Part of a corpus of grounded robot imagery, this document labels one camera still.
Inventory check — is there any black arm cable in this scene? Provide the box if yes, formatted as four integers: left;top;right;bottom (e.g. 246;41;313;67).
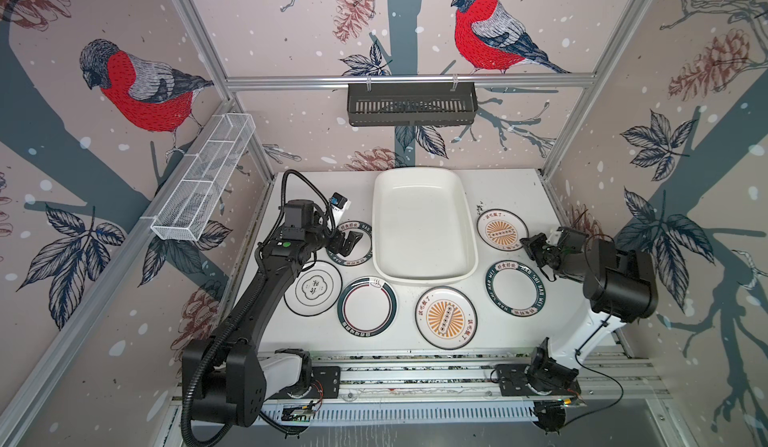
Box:
557;314;625;430
179;169;337;447

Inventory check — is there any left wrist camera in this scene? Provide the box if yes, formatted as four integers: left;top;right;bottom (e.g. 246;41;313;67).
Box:
329;192;349;210

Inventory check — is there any black hanging wire basket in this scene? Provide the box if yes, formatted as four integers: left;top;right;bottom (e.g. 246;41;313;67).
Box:
347;82;478;127

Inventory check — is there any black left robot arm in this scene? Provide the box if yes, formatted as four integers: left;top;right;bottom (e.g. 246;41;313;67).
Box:
180;193;358;445

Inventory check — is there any white plate black flower outline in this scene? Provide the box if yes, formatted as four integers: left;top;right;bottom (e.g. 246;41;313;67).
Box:
284;260;343;317

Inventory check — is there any white mesh wall shelf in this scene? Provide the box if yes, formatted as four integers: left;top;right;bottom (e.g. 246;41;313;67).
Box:
151;113;255;242

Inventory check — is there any white plastic bin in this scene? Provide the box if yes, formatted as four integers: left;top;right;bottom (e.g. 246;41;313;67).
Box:
372;167;479;287

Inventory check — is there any aluminium front rail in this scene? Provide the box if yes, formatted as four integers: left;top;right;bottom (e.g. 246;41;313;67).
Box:
173;350;667;405

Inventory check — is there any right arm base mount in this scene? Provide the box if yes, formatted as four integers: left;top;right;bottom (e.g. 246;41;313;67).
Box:
489;363;582;397

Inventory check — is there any large orange sunburst plate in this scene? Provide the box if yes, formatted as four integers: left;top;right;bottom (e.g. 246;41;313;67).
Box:
415;286;478;350

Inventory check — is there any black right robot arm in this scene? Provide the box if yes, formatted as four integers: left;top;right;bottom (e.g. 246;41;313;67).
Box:
521;226;659;394

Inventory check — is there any small orange sunburst plate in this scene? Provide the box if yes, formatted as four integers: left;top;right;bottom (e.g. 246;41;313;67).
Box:
477;209;529;252

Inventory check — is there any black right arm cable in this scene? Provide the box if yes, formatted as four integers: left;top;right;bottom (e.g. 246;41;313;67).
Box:
557;314;625;430

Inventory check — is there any green red rim plate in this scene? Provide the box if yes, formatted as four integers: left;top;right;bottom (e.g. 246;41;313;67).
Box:
337;276;398;338

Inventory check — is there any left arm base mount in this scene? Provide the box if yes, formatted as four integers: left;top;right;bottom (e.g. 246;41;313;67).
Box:
274;366;341;400

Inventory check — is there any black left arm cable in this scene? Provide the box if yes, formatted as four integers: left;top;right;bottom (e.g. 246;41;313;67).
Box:
179;169;337;447

